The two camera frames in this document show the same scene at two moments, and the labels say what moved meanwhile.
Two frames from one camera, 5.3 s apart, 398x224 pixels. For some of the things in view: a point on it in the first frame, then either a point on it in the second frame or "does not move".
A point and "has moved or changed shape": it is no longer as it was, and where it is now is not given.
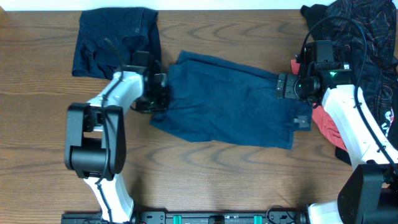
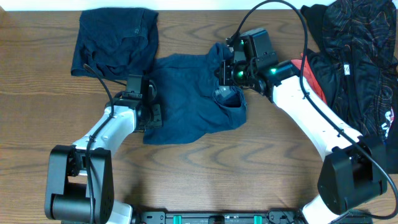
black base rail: x=194 y=217 does not move
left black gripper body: x=153 y=102 → x=153 y=118
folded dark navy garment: x=107 y=37 does not move
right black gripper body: x=290 y=89 → x=234 y=74
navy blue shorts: x=212 y=99 has moved or changed shape
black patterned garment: x=364 y=33 does not move
